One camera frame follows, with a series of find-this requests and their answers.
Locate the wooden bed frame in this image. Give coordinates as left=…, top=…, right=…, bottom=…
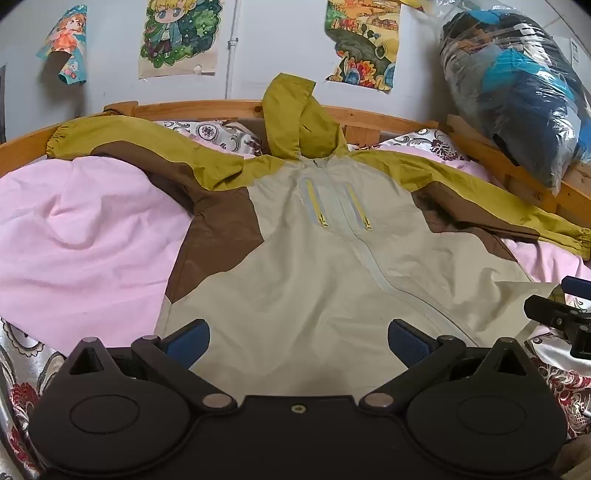
left=0, top=99, right=591, bottom=215

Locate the blonde cartoon figure wall poster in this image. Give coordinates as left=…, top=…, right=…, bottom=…
left=139, top=0, right=225, bottom=80

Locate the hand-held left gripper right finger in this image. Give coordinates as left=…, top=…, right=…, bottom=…
left=358, top=318, right=534, bottom=412

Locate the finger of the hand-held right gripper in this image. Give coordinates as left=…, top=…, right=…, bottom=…
left=560, top=276, right=591, bottom=297
left=523, top=295, right=591, bottom=359

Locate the orange-haired figure wall poster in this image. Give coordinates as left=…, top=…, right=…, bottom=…
left=36, top=4, right=89, bottom=86

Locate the white wall pipe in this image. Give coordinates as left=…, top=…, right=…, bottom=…
left=226, top=0, right=242, bottom=100

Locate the floral satin bedsheet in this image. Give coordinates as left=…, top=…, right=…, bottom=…
left=0, top=119, right=591, bottom=480

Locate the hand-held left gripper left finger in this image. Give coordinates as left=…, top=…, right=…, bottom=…
left=67, top=318, right=239, bottom=412

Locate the landscape wall poster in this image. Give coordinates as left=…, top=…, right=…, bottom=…
left=324, top=0, right=402, bottom=92

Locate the pink blanket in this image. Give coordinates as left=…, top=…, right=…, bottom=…
left=0, top=134, right=591, bottom=358

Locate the clear plastic bag of clothes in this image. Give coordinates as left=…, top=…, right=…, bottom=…
left=438, top=0, right=591, bottom=195

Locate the beige brown olive hooded jacket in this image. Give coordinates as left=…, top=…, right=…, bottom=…
left=45, top=73, right=591, bottom=370

